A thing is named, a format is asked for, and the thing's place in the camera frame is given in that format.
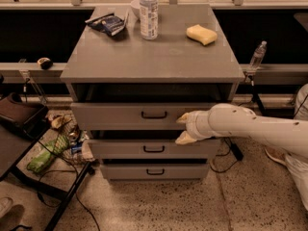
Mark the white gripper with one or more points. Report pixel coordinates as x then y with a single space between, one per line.
194 127

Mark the grey top drawer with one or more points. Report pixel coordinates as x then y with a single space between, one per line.
127 116

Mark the grey drawer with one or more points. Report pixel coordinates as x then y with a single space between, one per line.
133 149
138 172
127 116

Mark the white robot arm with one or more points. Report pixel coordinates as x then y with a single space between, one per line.
226 120

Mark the grey middle drawer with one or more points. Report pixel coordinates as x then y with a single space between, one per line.
133 149

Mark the grey bottom drawer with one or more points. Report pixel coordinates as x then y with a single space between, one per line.
138 172

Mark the grey drawer cabinet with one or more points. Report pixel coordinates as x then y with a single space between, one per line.
171 68

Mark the black tripod stand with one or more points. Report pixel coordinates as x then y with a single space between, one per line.
255 96

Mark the yellow sponge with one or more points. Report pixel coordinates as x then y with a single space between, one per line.
201 34

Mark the brown shoe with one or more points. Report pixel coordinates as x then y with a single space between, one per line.
276 156

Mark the small bottle on ledge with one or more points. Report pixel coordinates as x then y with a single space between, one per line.
258 56

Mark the person leg light trousers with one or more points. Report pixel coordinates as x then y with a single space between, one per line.
297 165

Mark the green snack bag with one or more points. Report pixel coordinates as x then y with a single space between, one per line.
49 151

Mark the blue chip bag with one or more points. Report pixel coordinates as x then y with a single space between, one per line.
109 24

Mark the clear plastic water bottle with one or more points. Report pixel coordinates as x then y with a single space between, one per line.
149 19

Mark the dark brown chair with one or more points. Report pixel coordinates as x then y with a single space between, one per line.
21 126

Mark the white shoe tip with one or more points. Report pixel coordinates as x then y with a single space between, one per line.
6 204

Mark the black middle drawer handle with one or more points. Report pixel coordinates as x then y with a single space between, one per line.
159 149

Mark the black drawer handle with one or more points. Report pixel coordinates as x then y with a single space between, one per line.
154 171
159 149
145 115

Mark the black top drawer handle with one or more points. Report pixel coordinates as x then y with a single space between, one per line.
145 115

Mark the black bottom drawer handle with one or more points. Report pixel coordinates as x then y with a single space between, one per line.
154 171

